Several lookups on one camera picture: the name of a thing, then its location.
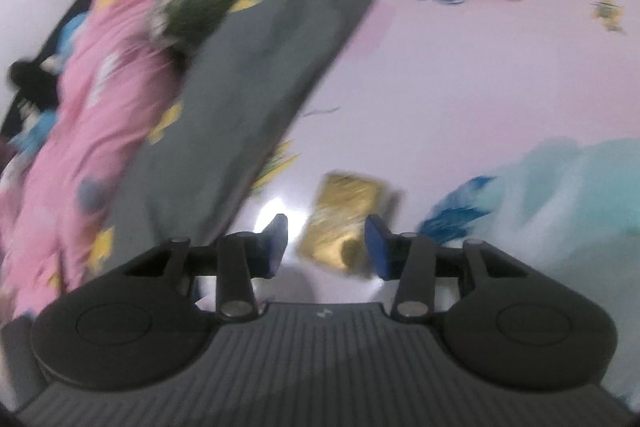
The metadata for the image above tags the white plastic bag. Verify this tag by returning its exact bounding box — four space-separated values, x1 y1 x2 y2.
474 135 640 403

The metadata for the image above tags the gold snack packet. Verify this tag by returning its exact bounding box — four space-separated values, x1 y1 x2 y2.
296 171 392 275

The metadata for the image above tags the dark grey yellow-print quilt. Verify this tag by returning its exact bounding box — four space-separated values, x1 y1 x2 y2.
88 0 372 275

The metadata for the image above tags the pink blanket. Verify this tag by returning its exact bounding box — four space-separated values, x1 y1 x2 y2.
1 0 180 322

